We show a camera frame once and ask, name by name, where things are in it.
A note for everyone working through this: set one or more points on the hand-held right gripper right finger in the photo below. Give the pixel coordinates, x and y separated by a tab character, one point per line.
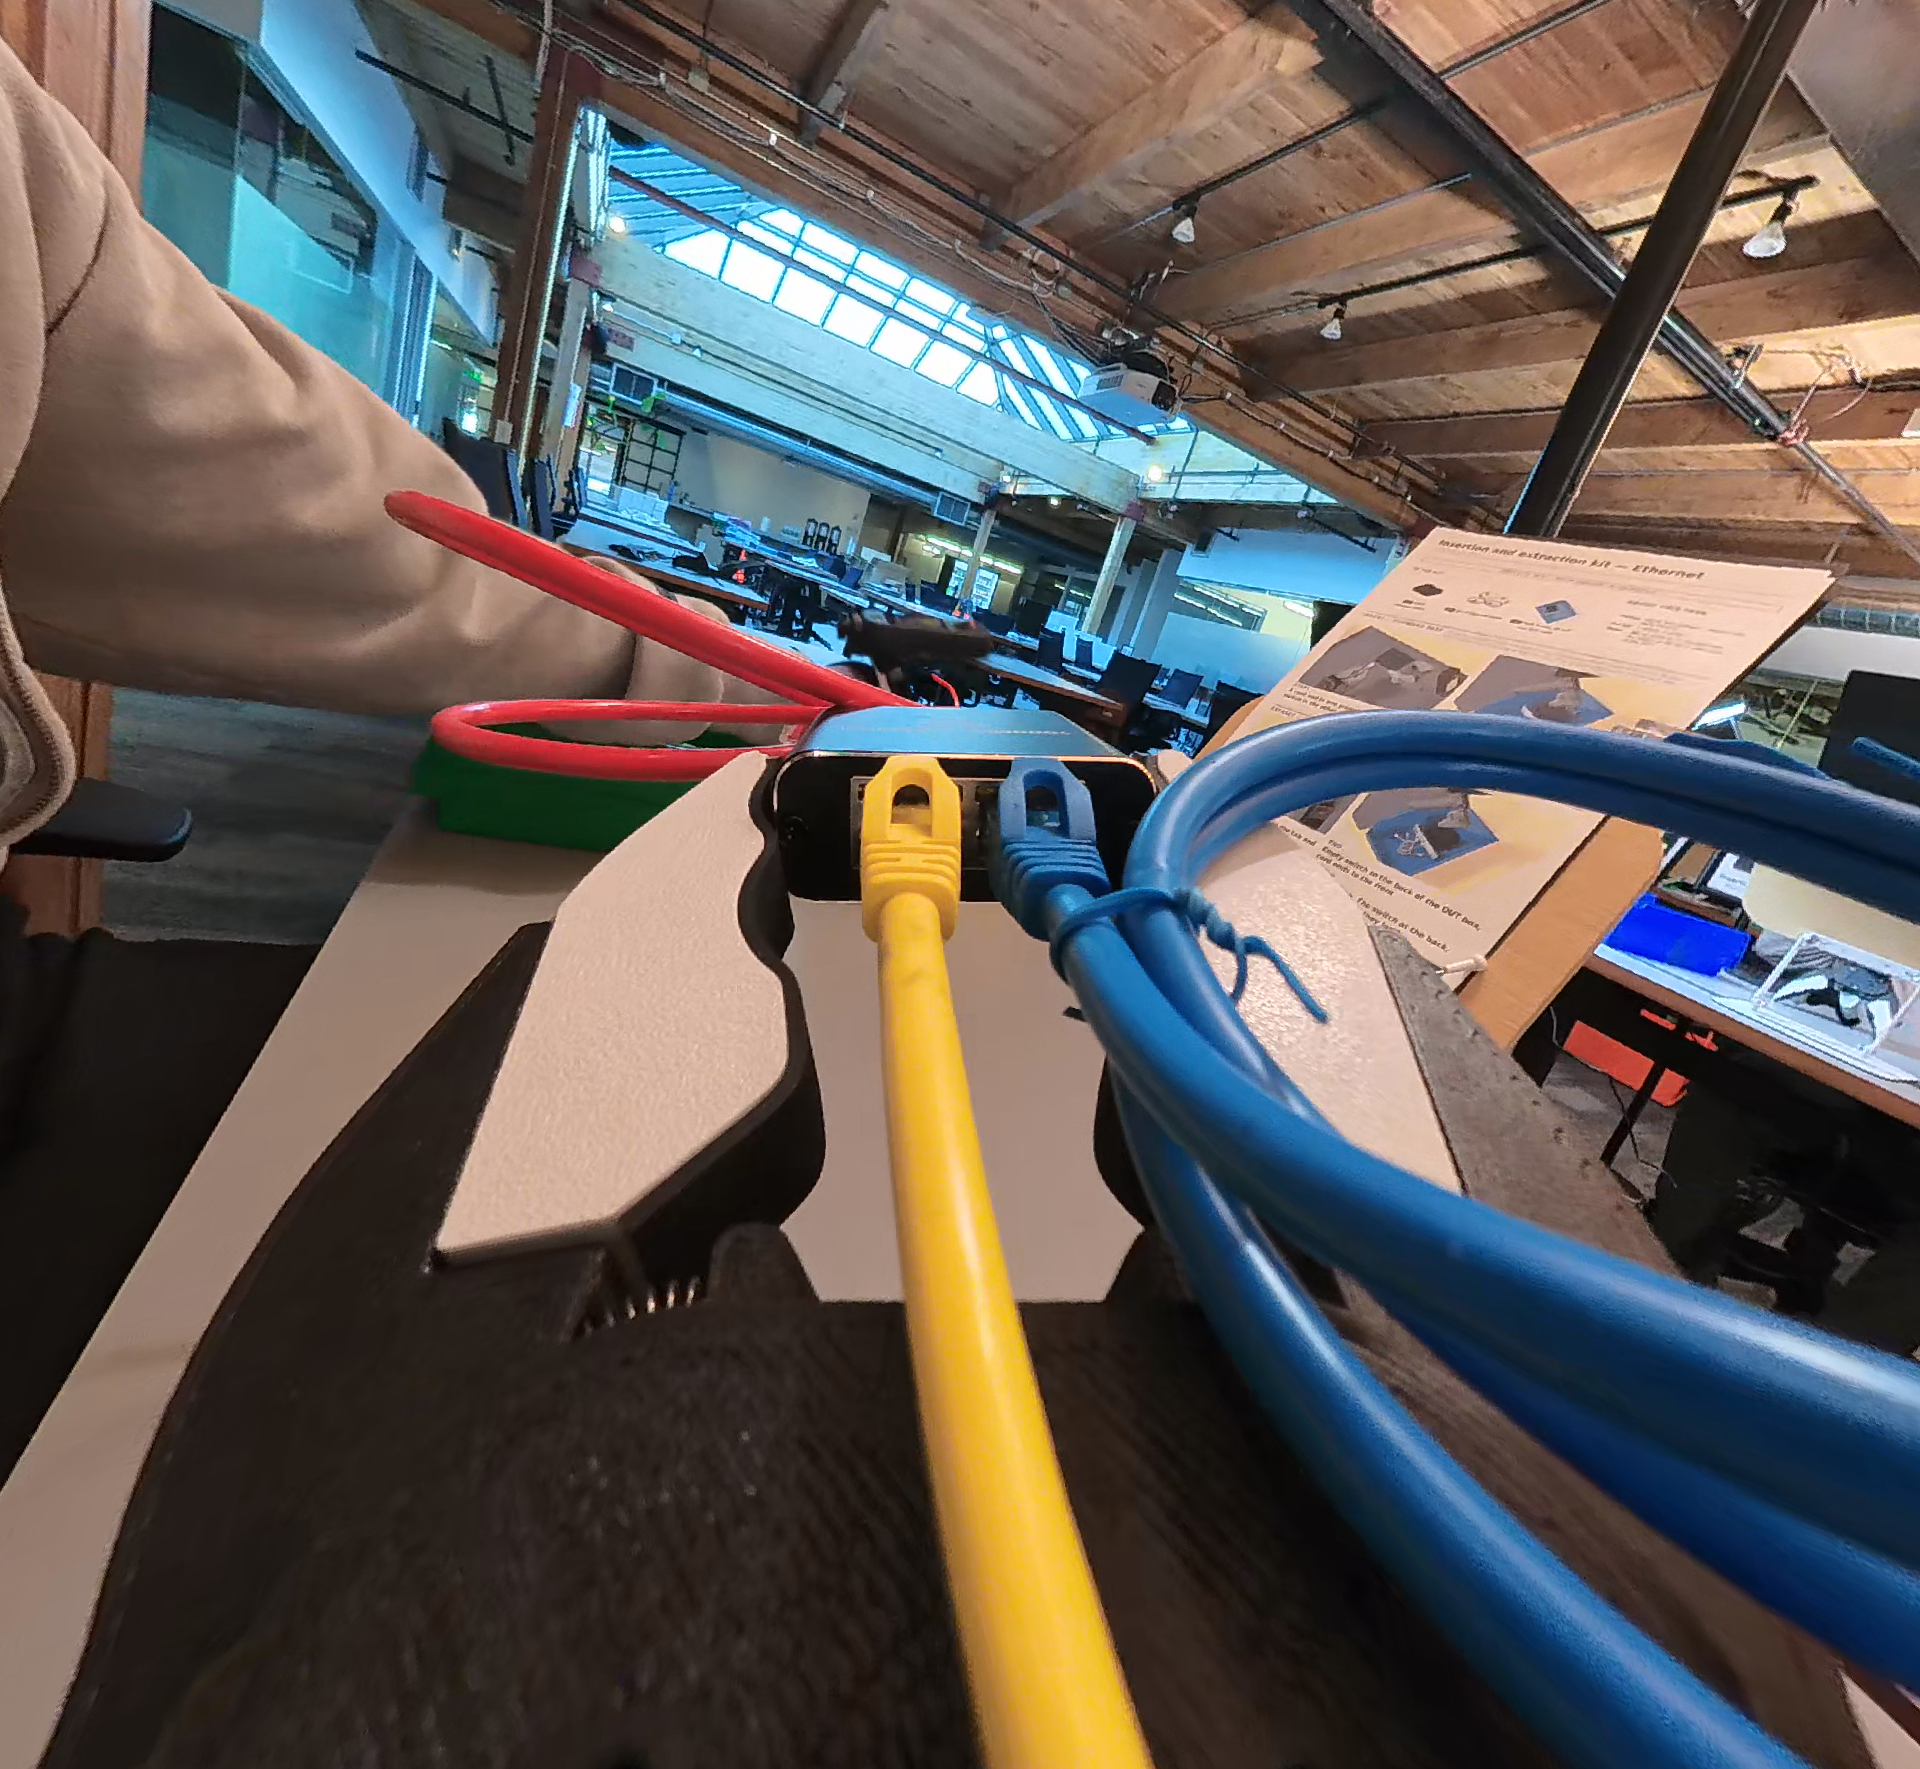
1357	989

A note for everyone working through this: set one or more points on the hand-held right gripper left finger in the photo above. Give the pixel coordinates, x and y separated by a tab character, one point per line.
630	1050

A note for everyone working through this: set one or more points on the black ethernet splitter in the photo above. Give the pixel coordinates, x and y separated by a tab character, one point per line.
974	738

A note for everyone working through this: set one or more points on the person's left forearm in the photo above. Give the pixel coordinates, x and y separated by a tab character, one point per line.
300	525

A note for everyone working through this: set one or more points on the group of wooden office desks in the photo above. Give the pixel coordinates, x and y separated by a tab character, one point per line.
1074	699

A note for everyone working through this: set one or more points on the group of black office chairs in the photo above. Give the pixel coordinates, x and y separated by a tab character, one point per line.
1125	683

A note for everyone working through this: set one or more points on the green plastic bin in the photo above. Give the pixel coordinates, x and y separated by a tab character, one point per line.
526	809

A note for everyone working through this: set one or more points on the orange plastic object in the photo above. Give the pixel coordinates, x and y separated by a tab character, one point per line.
1621	1064

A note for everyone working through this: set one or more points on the blue storage bin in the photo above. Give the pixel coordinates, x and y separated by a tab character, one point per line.
1672	937

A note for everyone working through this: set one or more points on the ceiling projector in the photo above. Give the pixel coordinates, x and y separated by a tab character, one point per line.
1125	394

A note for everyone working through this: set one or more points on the printed instruction sheet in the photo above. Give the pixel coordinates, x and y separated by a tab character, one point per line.
1574	628

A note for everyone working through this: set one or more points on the clear plastic box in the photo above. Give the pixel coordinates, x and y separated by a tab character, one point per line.
1838	998

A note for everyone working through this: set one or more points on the black desk chair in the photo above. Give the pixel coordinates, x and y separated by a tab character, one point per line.
92	824

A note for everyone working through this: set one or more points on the person's grey zip hoodie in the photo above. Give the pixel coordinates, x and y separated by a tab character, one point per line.
30	749

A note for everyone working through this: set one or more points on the black metal pole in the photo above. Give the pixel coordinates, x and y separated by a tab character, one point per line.
1650	284

